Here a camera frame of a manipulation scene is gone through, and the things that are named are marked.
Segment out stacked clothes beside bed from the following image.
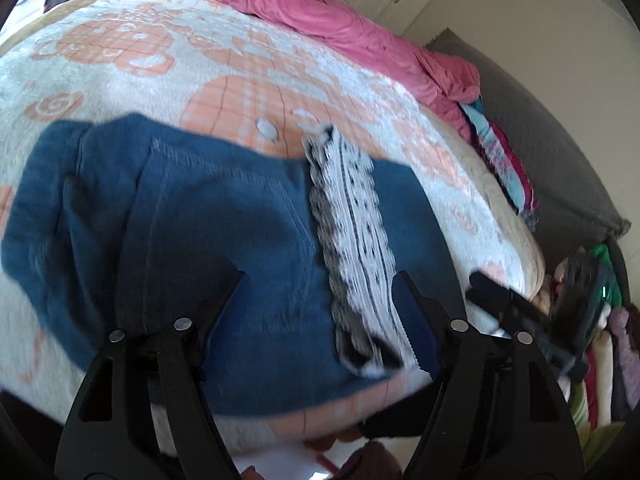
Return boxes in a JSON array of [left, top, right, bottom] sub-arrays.
[[533, 243, 639, 469]]

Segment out grey padded headboard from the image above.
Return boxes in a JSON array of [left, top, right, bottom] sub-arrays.
[[426, 28, 631, 268]]

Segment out white orange fleece blanket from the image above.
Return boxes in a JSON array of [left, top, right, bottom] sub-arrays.
[[0, 0, 547, 461]]

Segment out beige bed sheet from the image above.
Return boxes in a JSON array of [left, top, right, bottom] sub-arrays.
[[0, 0, 96, 56]]

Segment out pink duvet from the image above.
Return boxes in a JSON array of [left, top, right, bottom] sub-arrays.
[[215, 0, 480, 142]]

